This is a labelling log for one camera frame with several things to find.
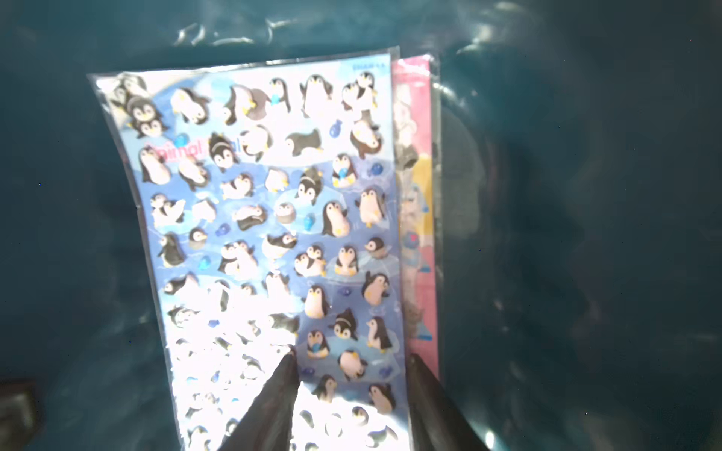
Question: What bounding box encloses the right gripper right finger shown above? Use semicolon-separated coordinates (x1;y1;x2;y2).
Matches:
407;353;488;451

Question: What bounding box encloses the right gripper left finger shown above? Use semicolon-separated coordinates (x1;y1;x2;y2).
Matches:
220;351;300;451

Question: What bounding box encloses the blue penguin sticker sheet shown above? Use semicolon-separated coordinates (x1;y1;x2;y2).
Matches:
89;48;413;450

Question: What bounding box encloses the teal storage box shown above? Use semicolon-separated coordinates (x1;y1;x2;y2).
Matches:
1;1;721;450

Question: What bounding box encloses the pink cat sticker sheet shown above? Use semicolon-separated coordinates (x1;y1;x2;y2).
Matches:
393;54;441;378

